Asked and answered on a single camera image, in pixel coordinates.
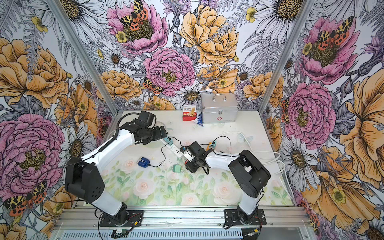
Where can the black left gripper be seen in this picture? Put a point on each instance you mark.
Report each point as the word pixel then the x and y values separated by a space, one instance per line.
pixel 158 136

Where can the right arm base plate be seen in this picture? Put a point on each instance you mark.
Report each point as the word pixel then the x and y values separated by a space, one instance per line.
pixel 236 217

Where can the teal USB charger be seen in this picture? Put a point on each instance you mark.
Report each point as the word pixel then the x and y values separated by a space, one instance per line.
pixel 168 141

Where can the silver first aid case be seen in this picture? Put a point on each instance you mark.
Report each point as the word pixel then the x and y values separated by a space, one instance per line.
pixel 219 108

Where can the blue white tissue pack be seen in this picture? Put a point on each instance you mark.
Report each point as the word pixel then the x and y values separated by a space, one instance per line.
pixel 199 119

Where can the aluminium front rail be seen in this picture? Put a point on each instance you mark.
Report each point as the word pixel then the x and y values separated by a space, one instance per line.
pixel 86 218

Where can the white power strip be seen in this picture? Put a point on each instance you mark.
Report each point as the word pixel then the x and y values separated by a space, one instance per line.
pixel 184 155

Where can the orange power strip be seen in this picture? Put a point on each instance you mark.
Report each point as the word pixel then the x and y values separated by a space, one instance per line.
pixel 210 146

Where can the blue device on left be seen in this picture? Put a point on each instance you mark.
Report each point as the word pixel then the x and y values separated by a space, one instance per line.
pixel 143 162

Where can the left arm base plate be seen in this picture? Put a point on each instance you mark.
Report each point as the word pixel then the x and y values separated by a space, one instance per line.
pixel 131 218

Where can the red white bandage box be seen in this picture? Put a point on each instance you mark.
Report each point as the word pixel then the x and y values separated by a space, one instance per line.
pixel 189 113

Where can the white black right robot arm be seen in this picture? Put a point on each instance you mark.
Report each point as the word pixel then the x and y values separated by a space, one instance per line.
pixel 251 175

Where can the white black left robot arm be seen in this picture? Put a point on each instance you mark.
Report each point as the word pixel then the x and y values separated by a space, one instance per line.
pixel 83 177

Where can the green plug adapter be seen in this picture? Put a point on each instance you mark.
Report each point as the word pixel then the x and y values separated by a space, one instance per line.
pixel 177 168

